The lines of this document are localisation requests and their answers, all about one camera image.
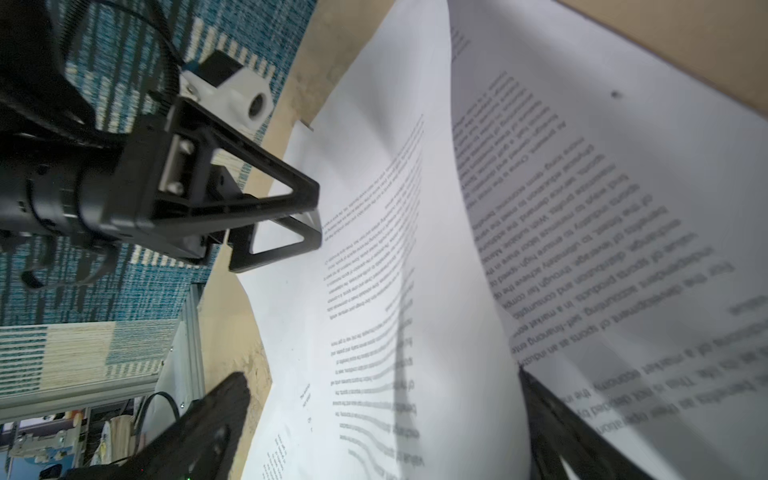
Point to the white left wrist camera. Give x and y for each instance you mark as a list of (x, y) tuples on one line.
[(230, 90)]

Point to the white text paper sheet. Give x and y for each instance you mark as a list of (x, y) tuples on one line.
[(620, 211), (390, 326)]

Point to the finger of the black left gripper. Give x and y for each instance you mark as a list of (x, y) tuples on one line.
[(271, 241)]

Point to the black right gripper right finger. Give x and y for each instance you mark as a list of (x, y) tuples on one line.
[(561, 440)]

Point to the white text paper top sheet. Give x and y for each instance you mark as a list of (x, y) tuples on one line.
[(620, 211)]

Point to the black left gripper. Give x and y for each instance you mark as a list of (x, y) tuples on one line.
[(174, 185)]

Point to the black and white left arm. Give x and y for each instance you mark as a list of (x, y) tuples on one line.
[(38, 100)]

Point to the white text paper middle sheet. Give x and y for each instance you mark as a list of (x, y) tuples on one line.
[(390, 326)]

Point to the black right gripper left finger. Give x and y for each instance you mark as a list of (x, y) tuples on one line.
[(200, 445)]

